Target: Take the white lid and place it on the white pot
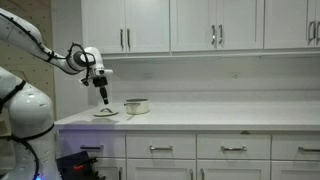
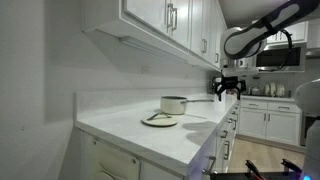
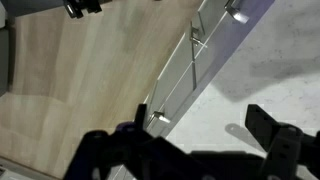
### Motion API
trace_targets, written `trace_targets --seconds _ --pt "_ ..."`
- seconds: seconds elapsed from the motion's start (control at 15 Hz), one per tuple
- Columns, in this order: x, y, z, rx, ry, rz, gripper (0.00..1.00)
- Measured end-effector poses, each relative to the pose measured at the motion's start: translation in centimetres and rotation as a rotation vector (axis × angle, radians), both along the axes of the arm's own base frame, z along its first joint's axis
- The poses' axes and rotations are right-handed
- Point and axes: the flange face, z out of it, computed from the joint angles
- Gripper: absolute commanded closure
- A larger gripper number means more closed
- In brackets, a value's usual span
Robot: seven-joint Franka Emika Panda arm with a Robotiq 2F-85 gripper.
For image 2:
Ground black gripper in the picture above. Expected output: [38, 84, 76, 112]
[214, 75, 243, 102]

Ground white pot lid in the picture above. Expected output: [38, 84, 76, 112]
[141, 112, 179, 128]

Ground small counter canister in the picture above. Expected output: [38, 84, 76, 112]
[250, 86, 262, 96]

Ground white kitchen base cabinet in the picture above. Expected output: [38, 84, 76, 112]
[239, 97, 303, 147]

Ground steel microwave oven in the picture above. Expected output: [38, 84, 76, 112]
[254, 42, 308, 73]

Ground dark oven front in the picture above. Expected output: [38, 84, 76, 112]
[301, 113, 316, 148]

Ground white cabinet above microwave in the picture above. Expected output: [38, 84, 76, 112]
[266, 20, 309, 44]

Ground white base cabinet unit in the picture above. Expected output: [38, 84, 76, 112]
[79, 103, 241, 180]

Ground white wall cabinet door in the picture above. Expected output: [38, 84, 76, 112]
[213, 0, 222, 68]
[172, 0, 193, 50]
[123, 0, 169, 34]
[205, 0, 214, 63]
[191, 0, 204, 58]

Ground white pot with metal handle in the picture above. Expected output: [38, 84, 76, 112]
[160, 95, 215, 116]

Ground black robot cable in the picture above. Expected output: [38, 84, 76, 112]
[261, 16, 294, 73]

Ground red black handled pliers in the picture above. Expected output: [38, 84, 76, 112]
[245, 159, 266, 180]
[280, 158, 303, 174]

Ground white wall cabinet unit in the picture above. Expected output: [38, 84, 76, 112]
[82, 0, 228, 73]

